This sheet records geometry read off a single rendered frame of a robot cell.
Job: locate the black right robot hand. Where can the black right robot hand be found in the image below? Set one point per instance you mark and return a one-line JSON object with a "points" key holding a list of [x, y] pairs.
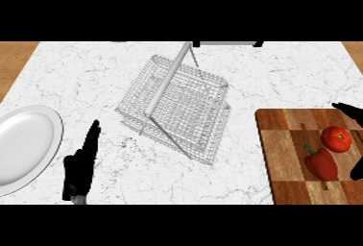
{"points": [[353, 112]]}

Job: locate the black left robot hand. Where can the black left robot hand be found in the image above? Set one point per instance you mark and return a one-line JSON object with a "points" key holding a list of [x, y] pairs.
{"points": [[80, 166]]}

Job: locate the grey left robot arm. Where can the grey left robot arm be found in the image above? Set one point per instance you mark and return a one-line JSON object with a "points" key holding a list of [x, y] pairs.
{"points": [[80, 200]]}

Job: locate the red tomato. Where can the red tomato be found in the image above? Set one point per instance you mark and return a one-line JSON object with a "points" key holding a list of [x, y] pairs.
{"points": [[337, 139]]}

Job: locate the brown wooden cutting board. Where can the brown wooden cutting board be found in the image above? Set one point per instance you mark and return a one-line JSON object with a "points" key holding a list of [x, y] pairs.
{"points": [[309, 157]]}

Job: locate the white oval plate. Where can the white oval plate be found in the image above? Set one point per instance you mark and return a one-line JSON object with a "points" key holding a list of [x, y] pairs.
{"points": [[22, 148]]}

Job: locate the red bell pepper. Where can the red bell pepper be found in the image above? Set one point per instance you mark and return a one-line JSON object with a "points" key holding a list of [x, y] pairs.
{"points": [[322, 164]]}

